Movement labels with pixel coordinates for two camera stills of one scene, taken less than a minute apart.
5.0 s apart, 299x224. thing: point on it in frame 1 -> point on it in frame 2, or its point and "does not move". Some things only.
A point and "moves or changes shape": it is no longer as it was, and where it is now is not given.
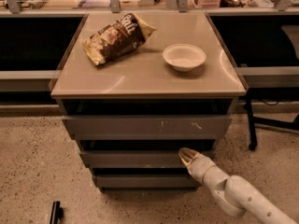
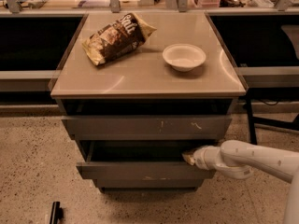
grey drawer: x=125 y=159 moves or changes shape
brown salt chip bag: x=117 y=38 does not move
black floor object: x=58 y=213 does not move
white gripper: x=202 y=168 -> x=200 y=157
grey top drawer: x=147 y=127 does not move
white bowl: x=183 y=57 does not move
